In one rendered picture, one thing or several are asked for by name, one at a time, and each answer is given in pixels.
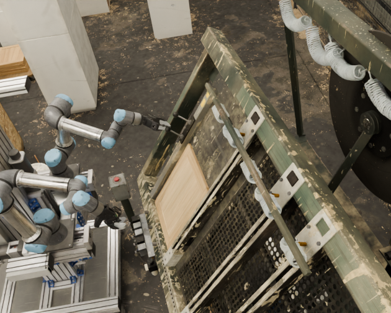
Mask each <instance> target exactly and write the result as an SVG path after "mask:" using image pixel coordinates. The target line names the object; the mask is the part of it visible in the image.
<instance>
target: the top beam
mask: <svg viewBox="0 0 391 313"><path fill-rule="evenodd" d="M201 42H202V44H203V45H204V47H205V49H206V50H207V52H208V54H209V55H210V57H211V59H212V61H213V62H214V64H215V66H216V67H217V69H218V71H219V72H220V74H221V76H222V78H223V79H224V81H225V82H226V84H227V86H228V88H229V89H230V91H231V93H232V95H233V96H234V98H235V99H236V101H237V103H238V105H239V106H240V108H241V110H242V111H243V113H244V115H245V116H246V118H247V117H248V116H249V114H250V113H251V111H252V110H253V108H254V107H255V105H257V106H258V108H259V110H260V111H261V113H262V114H263V116H264V117H265V120H264V121H263V123H262V124H261V126H260V127H259V129H258V130H257V131H256V135H257V136H258V138H259V140H260V142H261V143H262V145H263V147H264V149H265V150H266V152H267V154H268V155H269V157H270V159H271V160H272V162H273V164H274V166H275V167H276V169H277V171H278V172H279V174H280V176H282V175H283V174H284V173H285V171H286V170H287V169H288V167H289V166H290V165H291V164H292V163H294V164H295V166H296V167H297V169H298V170H299V171H300V174H301V175H302V176H303V178H304V180H305V182H304V184H303V185H302V186H301V187H300V188H299V189H298V190H297V192H296V193H295V194H294V195H293V198H294V199H295V201H296V203H297V204H298V206H299V208H300V210H301V211H302V213H303V215H304V216H305V218H306V220H307V222H308V223H309V222H310V221H311V220H312V219H313V218H314V217H315V216H316V215H317V214H318V213H319V212H320V211H321V210H322V209H324V211H325V212H326V214H327V216H328V217H329V218H330V220H331V221H332V223H333V225H334V226H335V228H336V229H337V231H338V232H337V233H336V234H335V235H334V236H333V237H332V238H331V239H330V240H329V241H328V242H327V243H325V244H324V246H323V249H324V250H325V252H326V254H327V255H328V257H329V259H330V260H331V262H332V264H333V266H334V267H335V269H336V270H337V272H338V274H339V276H340V277H341V279H342V280H343V283H344V284H345V286H346V287H347V289H348V291H349V293H350V294H351V296H352V297H353V299H354V301H355V303H356V304H357V306H358V308H359V310H360V311H361V313H391V277H390V276H389V275H388V273H387V272H386V270H385V269H384V267H383V266H382V265H381V263H380V261H379V260H378V259H377V257H376V256H375V255H374V253H373V251H372V250H371V248H370V247H369V246H368V244H367V243H366V241H365V240H364V238H363V237H362V235H361V234H360V233H359V231H358V229H357V228H356V226H355V225H354V224H353V222H352V221H351V219H350V218H349V216H348V215H347V213H346V212H345V211H344V209H343V208H342V206H341V205H340V203H339V202H338V200H337V199H336V198H335V196H334V194H333V193H332V192H331V190H330V189H329V187H328V186H327V184H326V183H325V182H324V180H323V178H322V177H321V176H320V174H319V173H318V171H317V170H316V168H315V167H314V165H313V164H312V162H311V161H310V160H309V158H308V156H307V155H306V154H305V152H304V151H303V150H302V148H301V146H300V145H299V143H298V142H297V141H296V139H295V138H294V136H293V135H292V133H291V132H290V130H289V129H288V128H287V126H286V125H285V123H284V122H283V120H282V119H281V117H280V116H279V114H278V113H277V112H276V110H275V109H274V107H273V106H272V104H271V103H270V102H269V100H268V98H267V97H266V95H265V94H264V93H263V91H262V90H261V88H260V87H259V85H258V84H257V82H256V81H255V80H254V78H253V77H252V75H251V73H250V72H249V71H248V69H247V68H246V67H245V65H244V63H243V62H242V61H241V59H240V58H239V56H238V55H237V53H236V51H234V49H233V47H232V46H231V45H230V43H229V41H228V40H227V39H226V37H225V36H224V34H223V33H222V31H220V30H217V29H215V28H212V27H209V26H208V27H207V29H206V31H205V33H204V35H203V37H202V39H201ZM316 226H317V227H318V229H319V231H320V233H321V234H322V236H324V235H325V234H326V233H327V232H328V231H329V230H330V228H329V227H328V225H327V223H326V222H325V220H324V219H323V218H322V219H321V220H320V221H319V222H318V223H317V224H316Z"/></svg>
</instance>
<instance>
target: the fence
mask: <svg viewBox="0 0 391 313"><path fill-rule="evenodd" d="M212 89H213V91H214V93H215V94H216V95H217V93H218V92H217V90H216V89H215V88H212ZM207 93H208V91H207V92H206V94H207ZM206 94H205V96H204V98H203V100H204V99H205V103H204V105H203V107H202V106H201V103H202V101H203V100H202V101H201V103H200V105H199V107H198V108H197V110H196V112H195V114H194V118H195V122H194V124H193V126H192V128H191V129H190V131H189V133H188V135H187V137H186V138H185V140H184V141H183V143H182V144H181V143H180V141H179V143H178V144H177V146H176V148H175V149H174V151H173V153H172V155H171V157H170V159H169V160H168V162H167V164H166V166H165V167H164V169H163V171H162V173H161V174H160V177H159V178H158V180H157V182H156V184H155V185H154V187H153V189H152V190H151V193H150V196H151V199H156V198H157V197H158V194H159V193H160V191H161V190H162V188H163V186H164V184H165V182H166V181H167V179H168V178H169V176H170V174H171V172H172V170H173V169H174V167H175V166H176V163H177V162H178V160H179V159H180V157H181V155H182V153H183V151H184V150H185V148H186V147H187V144H188V143H189V142H190V140H191V138H192V136H193V135H194V133H195V132H196V130H197V128H198V126H199V124H200V123H201V121H202V119H203V118H204V116H205V114H206V112H207V111H208V109H209V107H210V105H211V104H212V102H213V100H212V99H211V97H210V95H209V96H208V98H207V97H206Z"/></svg>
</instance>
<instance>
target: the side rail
mask: <svg viewBox="0 0 391 313"><path fill-rule="evenodd" d="M213 68H216V66H215V64H214V62H213V61H212V59H211V57H210V55H209V54H208V52H207V50H206V49H205V48H204V51H203V52H202V54H201V56H200V58H199V61H198V62H197V64H196V66H195V68H194V70H193V72H192V74H191V76H190V78H189V80H188V82H187V83H186V85H185V87H184V89H183V91H182V93H181V95H180V97H179V99H178V101H177V103H176V105H175V107H174V109H173V111H172V113H171V115H170V117H169V119H168V120H167V122H168V123H169V124H170V126H171V130H172V131H174V132H176V133H177V134H180V133H181V131H182V129H183V128H184V126H185V124H186V122H187V121H185V120H183V119H182V118H180V117H173V112H175V111H176V112H178V114H179V116H181V117H183V118H185V119H187V120H188V118H189V116H190V115H191V113H192V111H193V110H194V108H195V106H196V104H197V102H198V100H199V99H200V97H201V95H202V93H203V92H204V89H205V84H206V83H208V82H209V81H210V79H209V75H210V73H211V71H212V70H213ZM178 137H179V136H178V135H176V134H174V133H172V132H166V131H165V130H162V132H161V134H160V136H159V137H158V139H157V141H156V143H155V146H154V147H153V149H152V151H151V153H150V155H149V157H148V159H147V161H146V163H145V165H144V167H143V169H142V170H143V174H144V175H151V176H157V174H158V173H159V171H160V169H161V167H162V165H163V163H164V162H165V160H166V158H167V157H168V155H169V153H168V150H169V148H170V146H171V144H175V142H176V140H177V139H178Z"/></svg>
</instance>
